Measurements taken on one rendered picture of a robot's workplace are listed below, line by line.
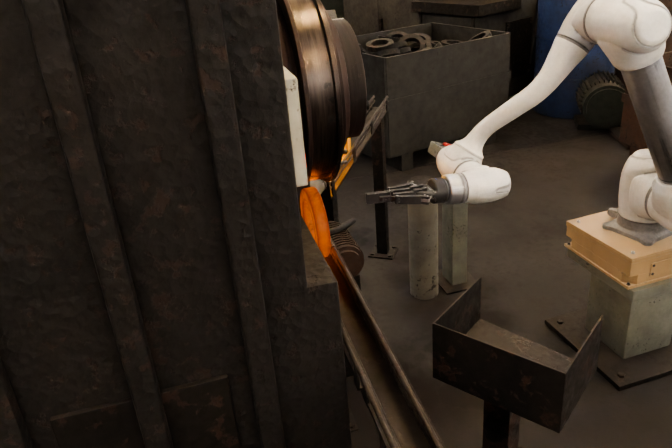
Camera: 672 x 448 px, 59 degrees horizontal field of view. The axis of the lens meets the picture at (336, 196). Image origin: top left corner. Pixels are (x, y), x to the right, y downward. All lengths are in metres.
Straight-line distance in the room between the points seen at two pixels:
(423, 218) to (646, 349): 0.90
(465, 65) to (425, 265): 1.82
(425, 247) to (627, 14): 1.21
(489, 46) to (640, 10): 2.52
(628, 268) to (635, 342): 0.36
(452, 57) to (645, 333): 2.17
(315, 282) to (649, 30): 1.00
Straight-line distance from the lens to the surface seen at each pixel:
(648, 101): 1.77
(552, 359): 1.37
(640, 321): 2.29
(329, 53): 1.22
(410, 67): 3.69
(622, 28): 1.64
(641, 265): 2.08
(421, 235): 2.41
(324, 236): 1.47
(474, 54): 4.01
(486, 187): 1.79
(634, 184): 2.09
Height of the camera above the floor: 1.44
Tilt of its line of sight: 24 degrees down
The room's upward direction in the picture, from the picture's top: 5 degrees counter-clockwise
